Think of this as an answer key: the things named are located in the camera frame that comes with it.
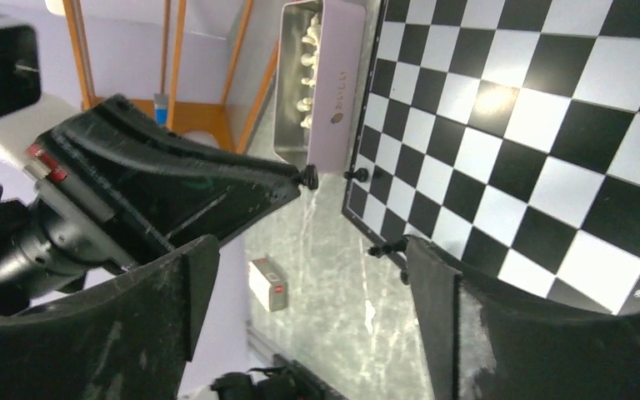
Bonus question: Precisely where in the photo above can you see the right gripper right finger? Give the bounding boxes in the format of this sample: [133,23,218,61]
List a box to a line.
[405,236,640,399]

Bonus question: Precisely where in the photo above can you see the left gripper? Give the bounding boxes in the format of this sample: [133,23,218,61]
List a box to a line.
[22,94,303,277]

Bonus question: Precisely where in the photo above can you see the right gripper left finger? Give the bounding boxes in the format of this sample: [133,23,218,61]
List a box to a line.
[0,235,220,399]

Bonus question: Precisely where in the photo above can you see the black pawn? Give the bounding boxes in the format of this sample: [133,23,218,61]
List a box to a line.
[297,164,319,191]
[342,167,370,183]

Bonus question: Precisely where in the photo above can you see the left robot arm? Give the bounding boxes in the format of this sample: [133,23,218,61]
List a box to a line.
[0,94,318,315]

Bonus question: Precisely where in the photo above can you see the black chess queen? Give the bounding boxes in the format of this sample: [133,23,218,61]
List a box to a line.
[367,235,410,258]

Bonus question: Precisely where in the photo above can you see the pink tin of white pieces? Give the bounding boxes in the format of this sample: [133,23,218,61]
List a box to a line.
[273,1,366,174]

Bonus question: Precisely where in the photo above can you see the small card box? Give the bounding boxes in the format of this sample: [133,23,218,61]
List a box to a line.
[248,256,289,313]

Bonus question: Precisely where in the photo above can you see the wooden shelf rack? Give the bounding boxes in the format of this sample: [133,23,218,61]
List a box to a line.
[61,0,282,156]

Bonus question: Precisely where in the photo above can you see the chessboard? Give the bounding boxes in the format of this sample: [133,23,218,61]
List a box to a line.
[343,1,640,314]

